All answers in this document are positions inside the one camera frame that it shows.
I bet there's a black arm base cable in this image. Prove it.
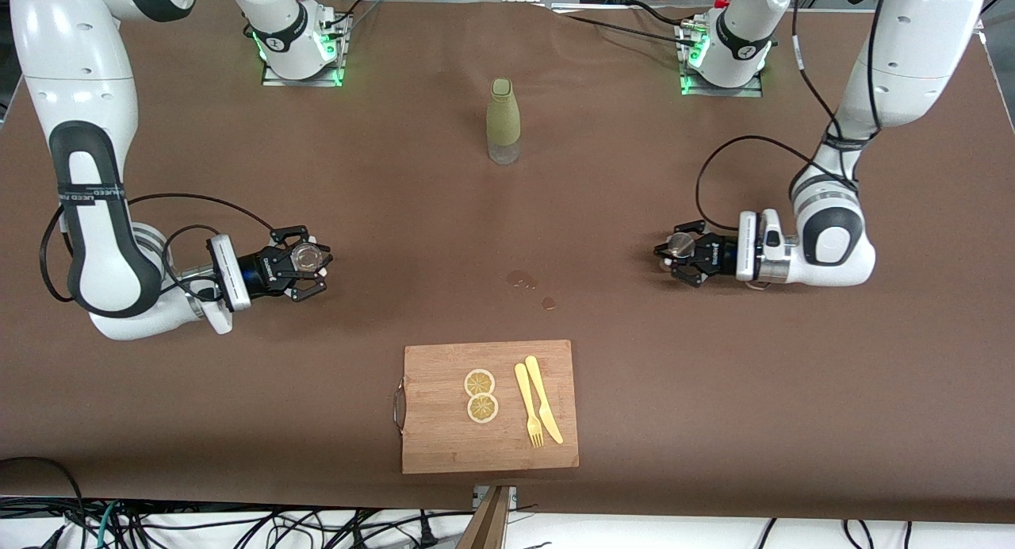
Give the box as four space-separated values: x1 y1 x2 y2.
555 0 700 48

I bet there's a yellow plastic knife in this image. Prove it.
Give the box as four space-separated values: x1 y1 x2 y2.
524 355 565 445

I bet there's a teal cable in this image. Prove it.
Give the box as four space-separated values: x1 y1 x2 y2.
94 501 120 549

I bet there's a black looped floor cable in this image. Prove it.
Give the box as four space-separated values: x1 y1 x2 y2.
0 456 88 549

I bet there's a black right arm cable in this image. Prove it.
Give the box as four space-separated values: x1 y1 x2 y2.
40 193 278 304

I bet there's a wooden cutting board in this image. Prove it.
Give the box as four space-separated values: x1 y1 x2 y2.
393 340 580 475

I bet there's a green sleeved glass bottle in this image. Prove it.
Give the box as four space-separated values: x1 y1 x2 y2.
485 78 522 166

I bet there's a wooden post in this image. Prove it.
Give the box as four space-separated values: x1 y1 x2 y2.
456 486 512 549

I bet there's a yellow plastic fork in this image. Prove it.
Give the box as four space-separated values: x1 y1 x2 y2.
515 363 546 448

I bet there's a steel jigger measuring cup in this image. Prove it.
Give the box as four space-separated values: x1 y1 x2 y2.
665 232 699 276

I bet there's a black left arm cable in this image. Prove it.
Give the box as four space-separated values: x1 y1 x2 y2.
696 0 889 232

